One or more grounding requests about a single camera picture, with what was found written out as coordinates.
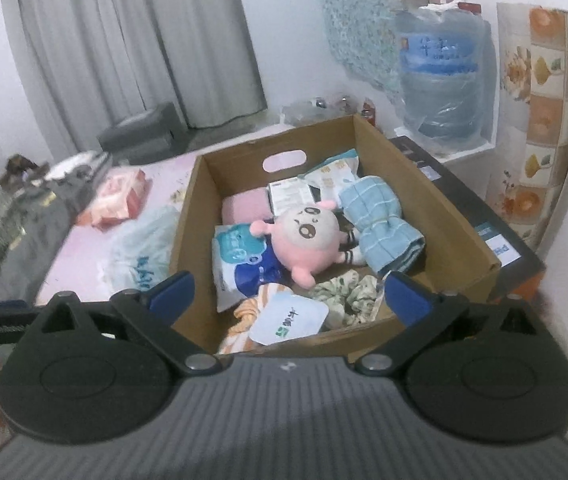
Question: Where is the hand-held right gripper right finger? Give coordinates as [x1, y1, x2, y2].
[354, 270, 535, 376]

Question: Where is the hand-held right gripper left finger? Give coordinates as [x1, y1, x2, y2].
[34, 270, 217, 376]

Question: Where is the green floral scrunchie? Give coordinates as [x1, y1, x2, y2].
[306, 269, 387, 328]

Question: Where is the blue checked towel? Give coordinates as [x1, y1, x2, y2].
[338, 175, 427, 277]

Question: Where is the blue tissue pack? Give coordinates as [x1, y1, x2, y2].
[211, 222, 290, 313]

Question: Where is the orange striped cloth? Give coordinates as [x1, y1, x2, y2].
[216, 282, 290, 356]

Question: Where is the brown cardboard box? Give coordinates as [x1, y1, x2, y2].
[168, 114, 502, 358]

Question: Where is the pink plush doll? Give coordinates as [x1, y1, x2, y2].
[249, 199, 365, 290]

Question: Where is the white wet wipes pack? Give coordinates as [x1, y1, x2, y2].
[253, 291, 329, 347]

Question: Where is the white printed packet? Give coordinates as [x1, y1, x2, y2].
[298, 149, 361, 203]

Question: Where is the blue and white carton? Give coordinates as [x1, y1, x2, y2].
[266, 176, 322, 218]

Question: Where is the white plastic bag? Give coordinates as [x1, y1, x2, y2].
[104, 205, 182, 296]

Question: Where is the dark grey clothing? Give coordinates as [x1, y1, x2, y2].
[0, 175, 102, 306]

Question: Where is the pink bed sheet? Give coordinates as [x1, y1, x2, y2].
[34, 152, 200, 306]

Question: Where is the red and white tissue pack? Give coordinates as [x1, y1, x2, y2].
[75, 167, 147, 233]

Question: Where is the folded pink towel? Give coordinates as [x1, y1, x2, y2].
[221, 189, 271, 225]

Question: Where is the black box with orange print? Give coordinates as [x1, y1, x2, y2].
[388, 135, 547, 306]

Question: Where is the white stand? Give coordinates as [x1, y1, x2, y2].
[389, 127, 497, 163]

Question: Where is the brown object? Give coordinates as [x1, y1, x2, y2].
[0, 154, 50, 186]

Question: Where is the white cloth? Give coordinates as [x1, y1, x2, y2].
[44, 150, 115, 181]

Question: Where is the clear plastic clutter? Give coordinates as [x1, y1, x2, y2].
[281, 94, 365, 126]

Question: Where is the blue water jug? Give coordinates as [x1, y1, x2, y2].
[394, 2, 492, 153]

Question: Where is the rolled floral mat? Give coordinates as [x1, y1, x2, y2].
[484, 2, 568, 256]

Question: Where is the grey curtain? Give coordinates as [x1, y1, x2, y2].
[0, 0, 270, 158]

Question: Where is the hanging patterned cloth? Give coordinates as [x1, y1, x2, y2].
[313, 0, 437, 106]

